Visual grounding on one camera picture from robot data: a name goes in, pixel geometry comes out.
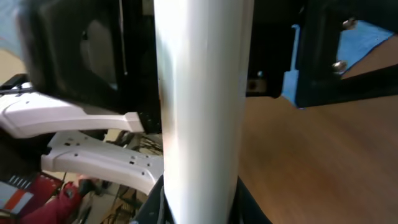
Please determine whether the person's forearm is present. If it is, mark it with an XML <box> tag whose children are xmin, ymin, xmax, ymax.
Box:
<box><xmin>18</xmin><ymin>180</ymin><xmax>86</xmax><ymax>224</ymax></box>

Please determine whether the white pipette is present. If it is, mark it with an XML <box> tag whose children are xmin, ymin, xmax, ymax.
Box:
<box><xmin>153</xmin><ymin>0</ymin><xmax>255</xmax><ymax>224</ymax></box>

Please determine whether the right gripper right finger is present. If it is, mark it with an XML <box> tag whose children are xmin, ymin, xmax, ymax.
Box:
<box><xmin>229</xmin><ymin>175</ymin><xmax>274</xmax><ymax>224</ymax></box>

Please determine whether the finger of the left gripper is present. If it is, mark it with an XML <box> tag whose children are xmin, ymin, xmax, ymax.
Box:
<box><xmin>294</xmin><ymin>0</ymin><xmax>398</xmax><ymax>109</ymax></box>
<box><xmin>17</xmin><ymin>0</ymin><xmax>162</xmax><ymax>135</ymax></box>

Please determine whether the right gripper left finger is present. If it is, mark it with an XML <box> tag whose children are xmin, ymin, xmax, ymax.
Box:
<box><xmin>132</xmin><ymin>174</ymin><xmax>175</xmax><ymax>224</ymax></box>

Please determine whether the blue cloth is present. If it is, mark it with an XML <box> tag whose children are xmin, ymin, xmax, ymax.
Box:
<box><xmin>337</xmin><ymin>20</ymin><xmax>395</xmax><ymax>73</ymax></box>

